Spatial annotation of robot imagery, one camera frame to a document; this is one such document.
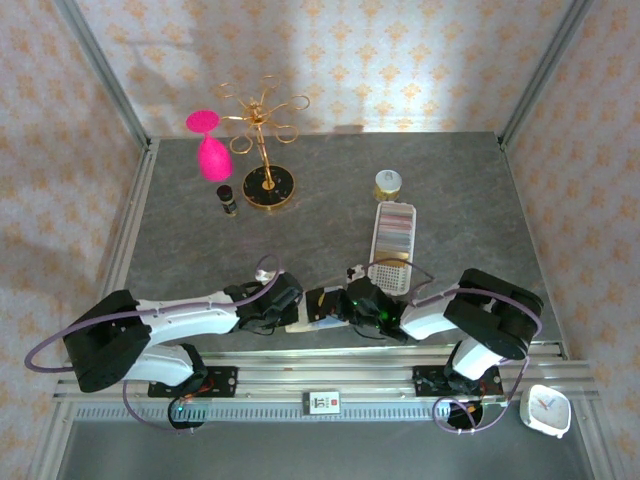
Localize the beige leather card holder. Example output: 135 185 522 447
283 313 352 335

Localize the black credit card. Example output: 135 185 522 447
305 287 337 324

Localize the row of pastel cards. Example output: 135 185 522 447
375 206 415 257

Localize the white slotted plastic basket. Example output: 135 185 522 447
368 200 418 297

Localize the white number tag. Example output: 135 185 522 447
302 391 342 416

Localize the small dark spice bottle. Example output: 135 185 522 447
215 184 241 218

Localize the yellow tin can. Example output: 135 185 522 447
373 169 404 204

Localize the pink wine glass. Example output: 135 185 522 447
186 110 234 182

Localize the white square clock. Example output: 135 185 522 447
518 383 573 440

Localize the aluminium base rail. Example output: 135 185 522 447
52 347 599 404

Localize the grey slotted cable tray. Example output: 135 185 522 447
74 403 526 425

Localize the gold wire glass rack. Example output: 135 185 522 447
215 75 311 214

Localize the aluminium side rail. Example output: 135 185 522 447
92 138 162 321

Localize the aluminium frame post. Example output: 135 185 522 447
498 0 596 151
53 0 153 151

